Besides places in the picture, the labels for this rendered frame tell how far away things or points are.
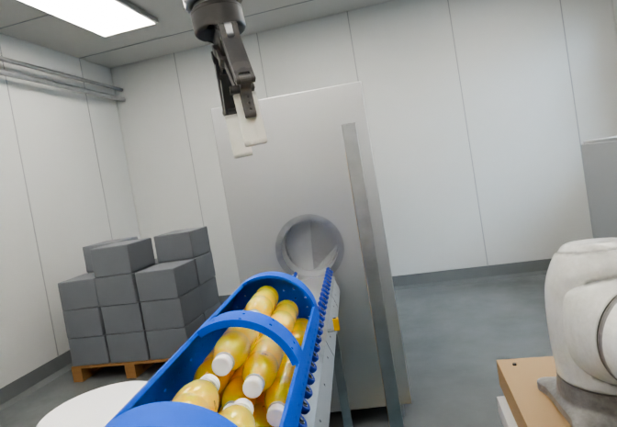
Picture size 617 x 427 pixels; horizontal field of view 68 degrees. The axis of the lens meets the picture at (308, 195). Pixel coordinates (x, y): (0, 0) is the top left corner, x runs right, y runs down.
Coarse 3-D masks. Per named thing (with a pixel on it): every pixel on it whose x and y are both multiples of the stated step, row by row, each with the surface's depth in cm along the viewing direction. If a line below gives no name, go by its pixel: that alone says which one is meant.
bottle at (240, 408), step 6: (228, 408) 74; (234, 408) 74; (240, 408) 74; (246, 408) 76; (222, 414) 72; (228, 414) 72; (234, 414) 72; (240, 414) 72; (246, 414) 73; (234, 420) 71; (240, 420) 71; (246, 420) 72; (252, 420) 74; (240, 426) 70; (246, 426) 71; (252, 426) 73
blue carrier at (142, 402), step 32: (256, 288) 141; (288, 288) 140; (224, 320) 95; (256, 320) 96; (192, 352) 107; (288, 352) 94; (160, 384) 88; (128, 416) 59; (160, 416) 58; (192, 416) 58; (288, 416) 76
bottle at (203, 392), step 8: (192, 384) 73; (200, 384) 73; (208, 384) 75; (184, 392) 71; (192, 392) 71; (200, 392) 71; (208, 392) 73; (216, 392) 75; (176, 400) 68; (184, 400) 68; (192, 400) 68; (200, 400) 69; (208, 400) 71; (216, 400) 73; (208, 408) 70; (216, 408) 73
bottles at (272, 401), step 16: (304, 320) 134; (240, 368) 103; (288, 368) 101; (240, 384) 95; (288, 384) 94; (224, 400) 92; (256, 400) 97; (272, 400) 91; (256, 416) 93; (272, 416) 88
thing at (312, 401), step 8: (328, 304) 205; (328, 312) 194; (328, 320) 185; (320, 336) 163; (320, 344) 157; (320, 352) 151; (320, 360) 145; (320, 368) 140; (312, 400) 119; (312, 408) 116; (304, 416) 109; (312, 416) 112; (312, 424) 109
